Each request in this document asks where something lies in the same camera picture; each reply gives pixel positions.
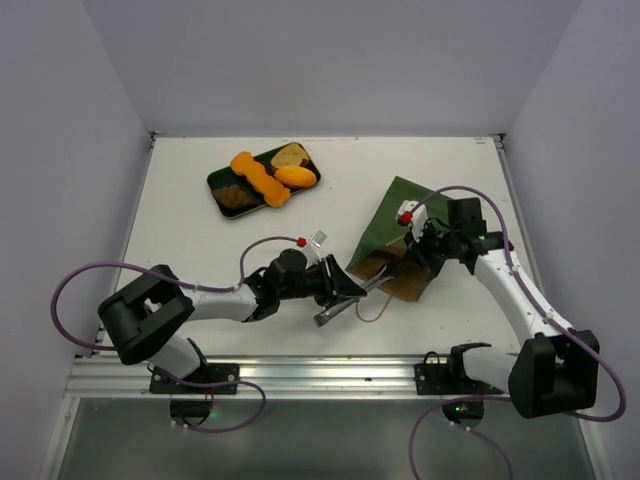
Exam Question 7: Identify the long orange fake bread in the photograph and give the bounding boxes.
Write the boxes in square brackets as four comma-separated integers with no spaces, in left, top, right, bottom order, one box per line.
[230,151,291,208]

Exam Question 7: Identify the aluminium rail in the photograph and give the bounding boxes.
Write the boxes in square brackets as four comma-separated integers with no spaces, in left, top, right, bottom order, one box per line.
[64,354,511,399]

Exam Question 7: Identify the dark brown fake croissant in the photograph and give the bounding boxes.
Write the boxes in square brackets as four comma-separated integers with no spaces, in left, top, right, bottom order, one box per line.
[212,185,255,210]

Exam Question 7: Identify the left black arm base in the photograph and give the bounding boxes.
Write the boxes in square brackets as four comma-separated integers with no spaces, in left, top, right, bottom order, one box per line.
[149,363,240,395]

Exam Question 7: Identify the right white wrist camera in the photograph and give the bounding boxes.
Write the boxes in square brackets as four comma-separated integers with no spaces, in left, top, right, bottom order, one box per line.
[395,200,428,241]

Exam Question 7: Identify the brown sliced fake bread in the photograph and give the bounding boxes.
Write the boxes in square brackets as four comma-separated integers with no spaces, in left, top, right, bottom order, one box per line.
[270,143,310,170]

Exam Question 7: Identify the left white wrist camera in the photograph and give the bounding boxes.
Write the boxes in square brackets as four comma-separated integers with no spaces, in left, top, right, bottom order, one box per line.
[301,231,327,266]

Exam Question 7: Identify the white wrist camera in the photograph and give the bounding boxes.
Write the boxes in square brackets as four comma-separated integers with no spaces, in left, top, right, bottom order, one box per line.
[395,200,428,241]
[301,231,327,266]

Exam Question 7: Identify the metal tongs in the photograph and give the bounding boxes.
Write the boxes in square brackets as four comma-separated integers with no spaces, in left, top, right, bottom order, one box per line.
[313,263,398,328]

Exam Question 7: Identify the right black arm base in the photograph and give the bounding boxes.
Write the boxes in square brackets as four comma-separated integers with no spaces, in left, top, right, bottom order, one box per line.
[413,350,483,396]

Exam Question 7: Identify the green brown paper bag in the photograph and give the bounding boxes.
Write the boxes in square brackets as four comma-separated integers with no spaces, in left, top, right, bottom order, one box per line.
[347,176,440,303]

